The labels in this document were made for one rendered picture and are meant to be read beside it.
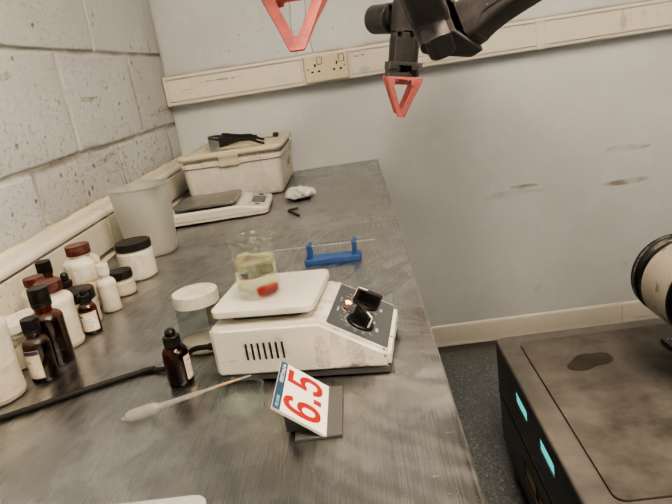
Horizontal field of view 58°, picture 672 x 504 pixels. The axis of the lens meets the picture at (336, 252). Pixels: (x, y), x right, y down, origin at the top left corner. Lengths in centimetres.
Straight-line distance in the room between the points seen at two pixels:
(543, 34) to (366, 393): 171
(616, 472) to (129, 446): 81
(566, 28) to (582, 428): 136
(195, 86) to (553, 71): 120
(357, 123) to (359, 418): 164
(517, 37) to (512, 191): 52
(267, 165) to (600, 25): 117
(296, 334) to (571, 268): 183
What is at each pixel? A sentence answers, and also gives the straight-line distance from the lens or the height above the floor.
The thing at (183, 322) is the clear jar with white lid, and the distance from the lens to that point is 80.
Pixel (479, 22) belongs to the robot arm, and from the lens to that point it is 99.
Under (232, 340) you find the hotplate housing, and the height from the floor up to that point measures 81.
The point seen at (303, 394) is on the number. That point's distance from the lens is 63.
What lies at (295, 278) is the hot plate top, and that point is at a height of 84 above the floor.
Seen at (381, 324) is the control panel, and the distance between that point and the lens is 72.
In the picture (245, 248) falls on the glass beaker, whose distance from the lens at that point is 68.
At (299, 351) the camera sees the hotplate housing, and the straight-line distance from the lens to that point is 68.
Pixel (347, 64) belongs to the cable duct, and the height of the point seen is 108.
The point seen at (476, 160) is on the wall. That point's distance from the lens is 222.
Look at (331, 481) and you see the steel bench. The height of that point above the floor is 75.
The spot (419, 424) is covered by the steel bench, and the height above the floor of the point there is 75.
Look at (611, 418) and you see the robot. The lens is 132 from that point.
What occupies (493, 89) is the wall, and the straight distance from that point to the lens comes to 221.
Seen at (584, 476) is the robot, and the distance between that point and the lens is 118.
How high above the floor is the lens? 108
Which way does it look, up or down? 17 degrees down
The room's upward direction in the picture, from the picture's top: 9 degrees counter-clockwise
